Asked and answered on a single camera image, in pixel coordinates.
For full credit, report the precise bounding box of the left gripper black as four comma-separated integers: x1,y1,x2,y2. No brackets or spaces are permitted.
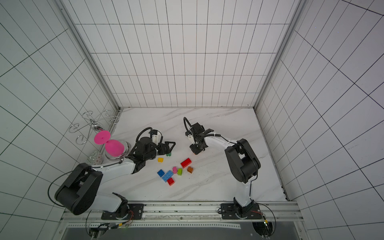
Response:
144,141,176,160

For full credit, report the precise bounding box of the long red lego brick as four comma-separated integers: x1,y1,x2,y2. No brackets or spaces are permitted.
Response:
181,158,192,169

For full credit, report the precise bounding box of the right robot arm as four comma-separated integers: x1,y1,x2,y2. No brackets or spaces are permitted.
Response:
184,118,261,219

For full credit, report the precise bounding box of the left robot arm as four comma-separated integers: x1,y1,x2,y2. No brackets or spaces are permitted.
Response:
54,137,176,219

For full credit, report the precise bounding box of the brown lego brick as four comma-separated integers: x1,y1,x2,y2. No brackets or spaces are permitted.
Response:
187,167,194,174

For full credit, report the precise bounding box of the light blue lego brick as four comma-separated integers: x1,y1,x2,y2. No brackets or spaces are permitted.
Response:
162,170,174,182

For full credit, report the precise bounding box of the dark blue lego brick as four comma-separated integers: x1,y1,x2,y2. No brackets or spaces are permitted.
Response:
158,170,166,178

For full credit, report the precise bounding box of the small red lego brick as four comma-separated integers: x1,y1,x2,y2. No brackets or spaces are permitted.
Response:
167,178,175,186

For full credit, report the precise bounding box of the patterned white mug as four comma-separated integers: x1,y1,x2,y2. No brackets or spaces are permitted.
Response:
86,151,103,166

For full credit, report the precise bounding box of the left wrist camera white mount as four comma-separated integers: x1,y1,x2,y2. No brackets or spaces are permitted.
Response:
150,130,161,146

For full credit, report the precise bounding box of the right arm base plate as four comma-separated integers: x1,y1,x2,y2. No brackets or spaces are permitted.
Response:
218,203,263,220

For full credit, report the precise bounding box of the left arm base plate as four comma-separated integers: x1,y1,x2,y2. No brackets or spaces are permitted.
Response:
101,204,144,221

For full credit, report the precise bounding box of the silver wire cup rack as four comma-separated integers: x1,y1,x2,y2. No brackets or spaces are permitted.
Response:
68,110,120,146

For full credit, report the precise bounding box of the aluminium mounting rail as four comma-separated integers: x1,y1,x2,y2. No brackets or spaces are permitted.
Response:
61,201,304,224

